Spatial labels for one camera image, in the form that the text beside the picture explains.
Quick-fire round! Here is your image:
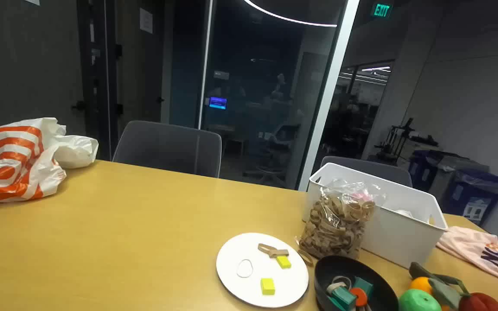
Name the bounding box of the white plastic basket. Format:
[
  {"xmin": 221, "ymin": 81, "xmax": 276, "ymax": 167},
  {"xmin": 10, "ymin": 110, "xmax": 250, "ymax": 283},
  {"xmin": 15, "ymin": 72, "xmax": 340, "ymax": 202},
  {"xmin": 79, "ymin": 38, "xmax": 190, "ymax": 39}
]
[{"xmin": 302, "ymin": 162, "xmax": 447, "ymax": 267}]

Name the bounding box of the grey chair left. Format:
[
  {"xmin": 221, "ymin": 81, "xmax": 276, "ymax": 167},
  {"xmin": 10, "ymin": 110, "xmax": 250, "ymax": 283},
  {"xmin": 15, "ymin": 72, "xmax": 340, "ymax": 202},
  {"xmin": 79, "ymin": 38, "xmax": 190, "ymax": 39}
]
[{"xmin": 112, "ymin": 121, "xmax": 222, "ymax": 178}]

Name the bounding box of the wooden clothespin on plate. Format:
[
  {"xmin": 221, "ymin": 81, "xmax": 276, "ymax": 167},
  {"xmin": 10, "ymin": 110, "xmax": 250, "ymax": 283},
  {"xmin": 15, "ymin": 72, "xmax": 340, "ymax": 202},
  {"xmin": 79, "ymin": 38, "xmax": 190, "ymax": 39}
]
[{"xmin": 257, "ymin": 243, "xmax": 288, "ymax": 257}]

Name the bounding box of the clear bag of wooden pieces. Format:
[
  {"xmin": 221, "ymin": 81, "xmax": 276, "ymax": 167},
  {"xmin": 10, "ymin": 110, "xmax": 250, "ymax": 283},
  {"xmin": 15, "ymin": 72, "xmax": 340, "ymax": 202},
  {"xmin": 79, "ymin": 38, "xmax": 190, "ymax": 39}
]
[{"xmin": 299, "ymin": 179, "xmax": 376, "ymax": 259}]

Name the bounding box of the white round plate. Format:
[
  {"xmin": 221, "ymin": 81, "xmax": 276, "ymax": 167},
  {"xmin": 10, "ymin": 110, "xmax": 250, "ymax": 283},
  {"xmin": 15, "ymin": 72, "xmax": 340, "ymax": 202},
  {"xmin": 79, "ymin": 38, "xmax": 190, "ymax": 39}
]
[{"xmin": 216, "ymin": 231, "xmax": 309, "ymax": 307}]

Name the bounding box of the yellow block rear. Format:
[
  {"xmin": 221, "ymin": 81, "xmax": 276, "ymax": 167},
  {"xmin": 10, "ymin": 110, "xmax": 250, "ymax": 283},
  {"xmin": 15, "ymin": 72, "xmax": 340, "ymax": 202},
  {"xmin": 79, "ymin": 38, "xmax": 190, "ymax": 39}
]
[{"xmin": 276, "ymin": 255, "xmax": 290, "ymax": 269}]

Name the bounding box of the yellow block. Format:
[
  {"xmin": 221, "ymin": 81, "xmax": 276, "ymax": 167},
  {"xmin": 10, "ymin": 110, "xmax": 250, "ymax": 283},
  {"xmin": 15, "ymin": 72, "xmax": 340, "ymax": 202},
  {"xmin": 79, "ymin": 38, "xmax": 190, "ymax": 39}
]
[
  {"xmin": 261, "ymin": 278, "xmax": 274, "ymax": 295},
  {"xmin": 276, "ymin": 255, "xmax": 290, "ymax": 269}
]

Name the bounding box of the yellow block front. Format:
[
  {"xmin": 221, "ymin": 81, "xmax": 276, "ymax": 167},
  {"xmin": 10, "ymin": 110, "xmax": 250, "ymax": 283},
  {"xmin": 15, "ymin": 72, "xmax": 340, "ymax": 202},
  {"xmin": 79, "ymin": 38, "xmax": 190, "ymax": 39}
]
[{"xmin": 261, "ymin": 278, "xmax": 274, "ymax": 295}]

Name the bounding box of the teal wooden block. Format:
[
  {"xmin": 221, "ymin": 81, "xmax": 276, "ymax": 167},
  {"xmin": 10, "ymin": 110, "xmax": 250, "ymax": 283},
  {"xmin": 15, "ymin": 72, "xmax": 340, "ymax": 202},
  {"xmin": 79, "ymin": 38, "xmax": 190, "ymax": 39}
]
[{"xmin": 331, "ymin": 286, "xmax": 356, "ymax": 311}]

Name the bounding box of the orange round toy piece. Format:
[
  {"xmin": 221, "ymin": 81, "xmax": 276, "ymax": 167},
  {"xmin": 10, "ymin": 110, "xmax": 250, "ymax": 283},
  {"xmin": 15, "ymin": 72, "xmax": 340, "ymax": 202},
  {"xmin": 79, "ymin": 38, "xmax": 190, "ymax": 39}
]
[{"xmin": 349, "ymin": 286, "xmax": 368, "ymax": 307}]

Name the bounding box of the black oval bowl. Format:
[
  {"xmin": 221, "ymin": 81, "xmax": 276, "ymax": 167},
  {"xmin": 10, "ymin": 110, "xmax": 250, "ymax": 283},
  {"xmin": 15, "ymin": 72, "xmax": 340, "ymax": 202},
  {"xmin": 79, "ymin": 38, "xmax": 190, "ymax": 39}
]
[{"xmin": 314, "ymin": 255, "xmax": 397, "ymax": 311}]

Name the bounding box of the green exit sign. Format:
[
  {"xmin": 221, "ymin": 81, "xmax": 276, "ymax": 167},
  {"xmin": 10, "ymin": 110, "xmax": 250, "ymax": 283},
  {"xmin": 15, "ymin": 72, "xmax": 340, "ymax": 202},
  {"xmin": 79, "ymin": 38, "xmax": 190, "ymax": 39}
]
[{"xmin": 371, "ymin": 3, "xmax": 390, "ymax": 17}]

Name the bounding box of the orange toy fruit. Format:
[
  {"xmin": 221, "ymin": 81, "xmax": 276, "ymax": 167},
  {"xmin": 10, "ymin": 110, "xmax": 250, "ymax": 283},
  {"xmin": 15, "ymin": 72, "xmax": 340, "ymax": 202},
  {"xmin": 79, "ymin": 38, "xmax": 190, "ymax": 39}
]
[{"xmin": 409, "ymin": 276, "xmax": 432, "ymax": 293}]

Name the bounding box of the green toy apple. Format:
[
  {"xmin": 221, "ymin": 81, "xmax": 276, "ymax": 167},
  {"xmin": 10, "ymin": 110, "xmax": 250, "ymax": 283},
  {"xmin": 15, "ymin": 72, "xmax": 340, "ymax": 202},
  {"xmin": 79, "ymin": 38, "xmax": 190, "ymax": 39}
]
[{"xmin": 399, "ymin": 288, "xmax": 440, "ymax": 311}]

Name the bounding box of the blue recycling bin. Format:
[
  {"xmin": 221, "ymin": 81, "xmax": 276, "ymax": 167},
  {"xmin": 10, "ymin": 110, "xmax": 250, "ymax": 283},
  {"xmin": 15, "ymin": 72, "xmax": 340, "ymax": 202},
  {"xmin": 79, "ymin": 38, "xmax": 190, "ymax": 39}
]
[{"xmin": 442, "ymin": 169, "xmax": 498, "ymax": 224}]

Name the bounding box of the orange and white plastic bag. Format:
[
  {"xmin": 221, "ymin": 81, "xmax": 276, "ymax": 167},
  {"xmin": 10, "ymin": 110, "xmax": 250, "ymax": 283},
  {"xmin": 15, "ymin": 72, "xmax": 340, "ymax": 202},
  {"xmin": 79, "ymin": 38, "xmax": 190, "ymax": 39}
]
[{"xmin": 0, "ymin": 117, "xmax": 98, "ymax": 202}]

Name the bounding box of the dark green toy vegetable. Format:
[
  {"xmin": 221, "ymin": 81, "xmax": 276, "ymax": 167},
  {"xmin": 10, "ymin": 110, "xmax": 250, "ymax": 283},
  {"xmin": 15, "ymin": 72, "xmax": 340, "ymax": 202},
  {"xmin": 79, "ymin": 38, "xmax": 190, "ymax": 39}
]
[{"xmin": 407, "ymin": 262, "xmax": 466, "ymax": 311}]

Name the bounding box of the red toy fruit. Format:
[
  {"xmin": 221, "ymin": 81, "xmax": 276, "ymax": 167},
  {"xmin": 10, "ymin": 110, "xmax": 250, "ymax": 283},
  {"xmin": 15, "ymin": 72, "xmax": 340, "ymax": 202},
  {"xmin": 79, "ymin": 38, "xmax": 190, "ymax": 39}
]
[{"xmin": 458, "ymin": 292, "xmax": 498, "ymax": 311}]

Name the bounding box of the white ring on plate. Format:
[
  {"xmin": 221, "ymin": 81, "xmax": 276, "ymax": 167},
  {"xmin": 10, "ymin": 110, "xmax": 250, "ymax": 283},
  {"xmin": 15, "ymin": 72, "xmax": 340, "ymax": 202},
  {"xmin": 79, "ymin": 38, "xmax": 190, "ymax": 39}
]
[{"xmin": 235, "ymin": 257, "xmax": 255, "ymax": 280}]

